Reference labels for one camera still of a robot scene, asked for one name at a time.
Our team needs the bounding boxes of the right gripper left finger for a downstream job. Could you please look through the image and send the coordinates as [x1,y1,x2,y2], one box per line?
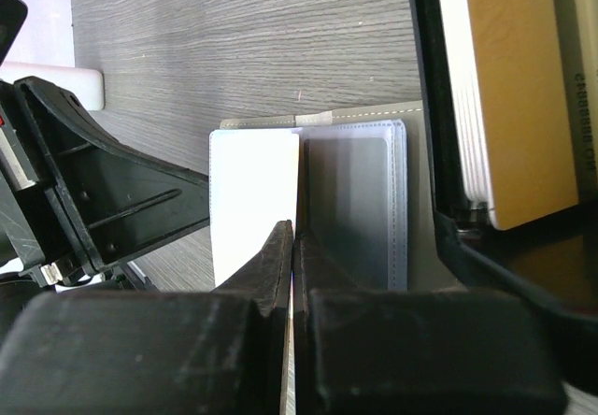
[1,221,293,414]

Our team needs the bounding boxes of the black card box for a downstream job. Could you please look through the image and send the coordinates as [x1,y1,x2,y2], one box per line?
[409,0,597,334]

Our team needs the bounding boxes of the grey leather card holder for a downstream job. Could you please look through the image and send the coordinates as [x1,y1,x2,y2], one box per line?
[209,101,459,291]

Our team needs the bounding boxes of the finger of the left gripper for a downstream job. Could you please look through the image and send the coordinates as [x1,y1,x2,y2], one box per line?
[13,77,209,287]

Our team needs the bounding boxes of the stack of white cards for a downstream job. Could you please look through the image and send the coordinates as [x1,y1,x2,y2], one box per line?
[439,0,597,230]

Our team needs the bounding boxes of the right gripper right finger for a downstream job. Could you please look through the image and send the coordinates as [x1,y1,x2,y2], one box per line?
[292,233,568,414]

